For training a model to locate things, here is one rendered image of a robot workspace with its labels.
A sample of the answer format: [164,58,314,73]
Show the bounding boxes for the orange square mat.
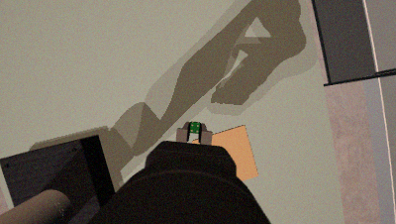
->
[211,125,258,181]

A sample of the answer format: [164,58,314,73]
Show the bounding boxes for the green die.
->
[190,122,200,134]

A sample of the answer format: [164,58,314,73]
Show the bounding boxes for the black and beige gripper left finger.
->
[176,122,191,143]

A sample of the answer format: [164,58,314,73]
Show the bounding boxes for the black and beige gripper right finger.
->
[198,123,213,145]

